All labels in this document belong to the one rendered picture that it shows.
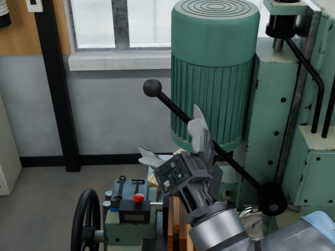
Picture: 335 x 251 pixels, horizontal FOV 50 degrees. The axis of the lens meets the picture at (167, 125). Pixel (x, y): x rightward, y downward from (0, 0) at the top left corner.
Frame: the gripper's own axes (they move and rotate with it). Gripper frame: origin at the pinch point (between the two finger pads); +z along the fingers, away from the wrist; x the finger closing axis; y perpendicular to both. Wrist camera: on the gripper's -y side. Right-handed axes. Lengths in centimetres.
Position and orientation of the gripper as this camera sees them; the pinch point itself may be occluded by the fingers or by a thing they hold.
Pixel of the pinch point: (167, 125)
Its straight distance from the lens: 72.6
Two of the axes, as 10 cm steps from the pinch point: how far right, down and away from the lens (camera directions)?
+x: -7.3, 5.6, 3.9
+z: -4.2, -8.2, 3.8
